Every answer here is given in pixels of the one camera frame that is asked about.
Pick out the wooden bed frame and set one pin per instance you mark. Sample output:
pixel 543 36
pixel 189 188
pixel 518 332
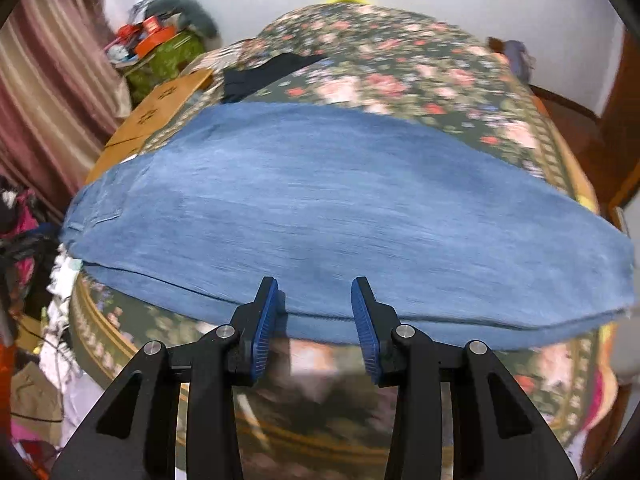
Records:
pixel 595 125

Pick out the pile of mixed clothes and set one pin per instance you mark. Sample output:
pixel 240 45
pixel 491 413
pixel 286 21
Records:
pixel 35 340

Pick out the striped curtain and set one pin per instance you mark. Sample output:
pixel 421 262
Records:
pixel 45 85

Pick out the black cloth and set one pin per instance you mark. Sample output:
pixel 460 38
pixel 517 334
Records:
pixel 260 77

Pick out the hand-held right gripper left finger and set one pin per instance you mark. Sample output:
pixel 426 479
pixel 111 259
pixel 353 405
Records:
pixel 265 330

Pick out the purple cloth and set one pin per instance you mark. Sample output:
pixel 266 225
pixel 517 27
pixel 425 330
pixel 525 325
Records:
pixel 517 57

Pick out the brown cardboard box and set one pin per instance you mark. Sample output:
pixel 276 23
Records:
pixel 150 110

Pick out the green patterned covered stand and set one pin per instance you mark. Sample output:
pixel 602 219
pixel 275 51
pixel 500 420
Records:
pixel 160 57

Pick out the floral bed blanket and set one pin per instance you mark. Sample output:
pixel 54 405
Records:
pixel 400 70

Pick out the orange box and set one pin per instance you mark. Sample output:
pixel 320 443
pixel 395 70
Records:
pixel 152 35

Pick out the grey cloth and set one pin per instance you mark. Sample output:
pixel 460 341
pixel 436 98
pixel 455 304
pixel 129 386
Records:
pixel 192 12

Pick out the blue denim pants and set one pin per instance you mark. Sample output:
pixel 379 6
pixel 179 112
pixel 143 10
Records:
pixel 325 210

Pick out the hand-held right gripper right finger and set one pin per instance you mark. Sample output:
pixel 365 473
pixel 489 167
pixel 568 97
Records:
pixel 364 330

